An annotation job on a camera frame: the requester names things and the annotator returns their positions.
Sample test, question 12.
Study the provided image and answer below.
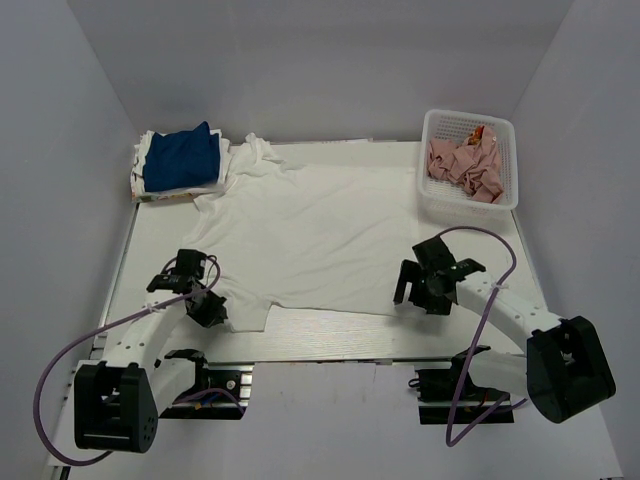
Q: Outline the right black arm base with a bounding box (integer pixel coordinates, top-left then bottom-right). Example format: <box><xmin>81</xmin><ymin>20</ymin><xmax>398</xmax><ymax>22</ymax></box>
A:
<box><xmin>408</xmin><ymin>351</ymin><xmax>505</xmax><ymax>426</ymax></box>

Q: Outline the folded white t shirt stack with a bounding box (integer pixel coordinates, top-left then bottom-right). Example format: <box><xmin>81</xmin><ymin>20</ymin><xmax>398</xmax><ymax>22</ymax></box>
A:
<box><xmin>130</xmin><ymin>129</ymin><xmax>232</xmax><ymax>203</ymax></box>

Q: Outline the pink t shirt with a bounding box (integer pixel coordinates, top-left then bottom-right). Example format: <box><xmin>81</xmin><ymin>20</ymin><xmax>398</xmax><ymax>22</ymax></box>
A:
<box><xmin>426</xmin><ymin>125</ymin><xmax>504</xmax><ymax>204</ymax></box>

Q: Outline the folded blue t shirt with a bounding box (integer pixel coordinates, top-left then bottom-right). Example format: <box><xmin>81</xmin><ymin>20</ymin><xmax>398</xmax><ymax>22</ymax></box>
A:
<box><xmin>142</xmin><ymin>121</ymin><xmax>221</xmax><ymax>193</ymax></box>

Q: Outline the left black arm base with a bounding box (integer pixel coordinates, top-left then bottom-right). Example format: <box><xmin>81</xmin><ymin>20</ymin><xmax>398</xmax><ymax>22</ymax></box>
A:
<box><xmin>150</xmin><ymin>349</ymin><xmax>254</xmax><ymax>420</ymax></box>

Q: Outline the white plastic basket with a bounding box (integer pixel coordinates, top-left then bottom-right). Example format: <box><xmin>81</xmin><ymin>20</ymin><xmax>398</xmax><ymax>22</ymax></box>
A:
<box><xmin>417</xmin><ymin>109</ymin><xmax>518</xmax><ymax>215</ymax></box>

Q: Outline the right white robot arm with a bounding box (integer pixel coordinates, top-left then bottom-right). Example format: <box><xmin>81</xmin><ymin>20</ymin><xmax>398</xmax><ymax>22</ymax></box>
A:
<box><xmin>393</xmin><ymin>236</ymin><xmax>616</xmax><ymax>424</ymax></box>

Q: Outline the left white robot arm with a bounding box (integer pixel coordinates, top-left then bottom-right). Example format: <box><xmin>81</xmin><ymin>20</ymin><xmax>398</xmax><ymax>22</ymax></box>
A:
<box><xmin>73</xmin><ymin>249</ymin><xmax>227</xmax><ymax>453</ymax></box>

